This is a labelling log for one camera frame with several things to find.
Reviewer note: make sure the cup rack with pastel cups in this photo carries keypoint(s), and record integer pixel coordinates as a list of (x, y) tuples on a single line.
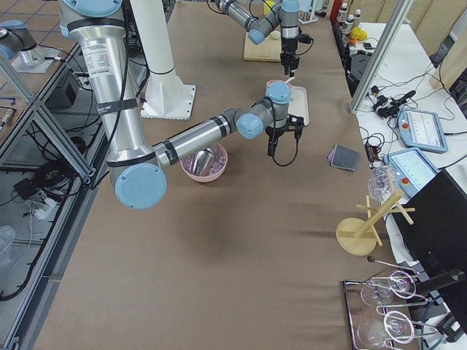
[(311, 10)]

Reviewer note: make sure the large pink bowl with ice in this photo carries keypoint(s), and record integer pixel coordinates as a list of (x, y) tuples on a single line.
[(221, 159)]

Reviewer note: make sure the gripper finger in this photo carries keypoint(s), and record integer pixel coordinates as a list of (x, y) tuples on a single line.
[(272, 145), (294, 62), (285, 61)]

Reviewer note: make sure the blue teach pendant tablet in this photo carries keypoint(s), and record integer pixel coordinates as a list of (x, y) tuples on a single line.
[(422, 129)]

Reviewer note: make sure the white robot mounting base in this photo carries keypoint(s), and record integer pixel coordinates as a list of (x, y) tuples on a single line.
[(166, 95)]

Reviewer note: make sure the black monitor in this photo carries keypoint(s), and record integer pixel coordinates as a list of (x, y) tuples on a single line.
[(437, 238)]

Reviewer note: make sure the metal ice scoop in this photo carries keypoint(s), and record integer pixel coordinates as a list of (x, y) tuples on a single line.
[(202, 162)]

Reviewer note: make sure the bamboo cutting board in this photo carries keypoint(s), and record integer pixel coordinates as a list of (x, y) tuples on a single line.
[(267, 51)]

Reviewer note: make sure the grey folded cloth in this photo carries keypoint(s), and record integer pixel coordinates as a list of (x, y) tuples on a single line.
[(344, 158)]

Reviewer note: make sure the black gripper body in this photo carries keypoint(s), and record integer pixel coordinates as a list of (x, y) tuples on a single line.
[(276, 133), (289, 45)]

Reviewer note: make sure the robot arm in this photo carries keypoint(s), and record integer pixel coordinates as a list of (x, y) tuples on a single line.
[(283, 14), (136, 168)]

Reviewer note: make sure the cream rectangular serving tray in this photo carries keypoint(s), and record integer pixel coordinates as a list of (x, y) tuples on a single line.
[(298, 105)]

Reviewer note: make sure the wooden mug tree stand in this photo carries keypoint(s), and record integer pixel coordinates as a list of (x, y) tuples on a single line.
[(360, 237)]

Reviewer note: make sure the wine glass rack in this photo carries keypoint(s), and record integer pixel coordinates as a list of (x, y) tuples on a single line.
[(378, 308)]

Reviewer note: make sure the aluminium frame post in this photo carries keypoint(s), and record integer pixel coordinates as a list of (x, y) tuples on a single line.
[(385, 41)]

